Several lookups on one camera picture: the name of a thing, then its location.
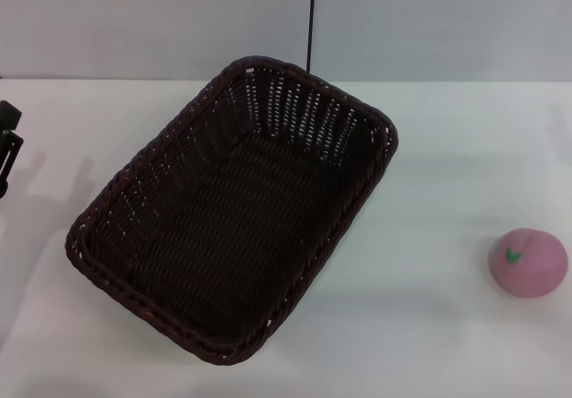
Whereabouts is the pink toy peach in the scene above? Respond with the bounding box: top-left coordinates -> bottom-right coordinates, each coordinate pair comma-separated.
487,227 -> 569,300

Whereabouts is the dark woven rectangular basket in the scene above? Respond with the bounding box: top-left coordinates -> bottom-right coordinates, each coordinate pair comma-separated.
64,55 -> 398,366

